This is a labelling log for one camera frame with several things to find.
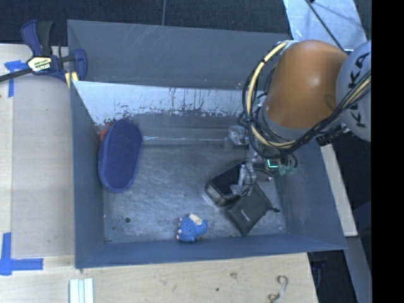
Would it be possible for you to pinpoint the clear plastic thing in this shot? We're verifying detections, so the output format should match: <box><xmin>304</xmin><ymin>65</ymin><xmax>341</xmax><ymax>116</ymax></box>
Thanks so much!
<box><xmin>226</xmin><ymin>125</ymin><xmax>251</xmax><ymax>146</ymax></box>

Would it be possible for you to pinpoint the blue oval mesh slipper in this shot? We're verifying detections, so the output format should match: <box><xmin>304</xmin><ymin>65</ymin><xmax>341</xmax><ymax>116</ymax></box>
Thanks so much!
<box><xmin>97</xmin><ymin>119</ymin><xmax>144</xmax><ymax>193</ymax></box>

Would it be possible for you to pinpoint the black and silver flat box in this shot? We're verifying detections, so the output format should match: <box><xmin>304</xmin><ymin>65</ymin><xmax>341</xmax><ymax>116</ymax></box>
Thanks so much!
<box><xmin>205</xmin><ymin>162</ymin><xmax>251</xmax><ymax>207</ymax></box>

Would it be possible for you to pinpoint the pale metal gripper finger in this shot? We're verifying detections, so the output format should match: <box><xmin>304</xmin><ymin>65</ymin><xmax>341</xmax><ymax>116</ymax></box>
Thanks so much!
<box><xmin>232</xmin><ymin>164</ymin><xmax>252</xmax><ymax>194</ymax></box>
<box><xmin>243</xmin><ymin>170</ymin><xmax>259</xmax><ymax>198</ymax></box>

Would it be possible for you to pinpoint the black cylinder on white bracket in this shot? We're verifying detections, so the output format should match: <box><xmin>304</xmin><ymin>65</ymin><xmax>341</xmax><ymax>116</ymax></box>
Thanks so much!
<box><xmin>315</xmin><ymin>127</ymin><xmax>352</xmax><ymax>147</ymax></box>

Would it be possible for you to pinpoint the grey metal bin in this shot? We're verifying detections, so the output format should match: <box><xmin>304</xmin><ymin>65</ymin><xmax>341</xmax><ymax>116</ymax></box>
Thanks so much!
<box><xmin>66</xmin><ymin>19</ymin><xmax>348</xmax><ymax>270</ymax></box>

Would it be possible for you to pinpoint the blue knitted toy animal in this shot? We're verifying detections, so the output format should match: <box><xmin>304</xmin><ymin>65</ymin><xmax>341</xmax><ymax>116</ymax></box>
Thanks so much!
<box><xmin>175</xmin><ymin>213</ymin><xmax>209</xmax><ymax>243</ymax></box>

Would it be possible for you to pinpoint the black fabric pouch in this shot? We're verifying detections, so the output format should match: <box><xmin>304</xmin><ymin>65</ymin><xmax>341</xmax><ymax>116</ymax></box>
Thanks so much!
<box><xmin>226</xmin><ymin>182</ymin><xmax>282</xmax><ymax>237</ymax></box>

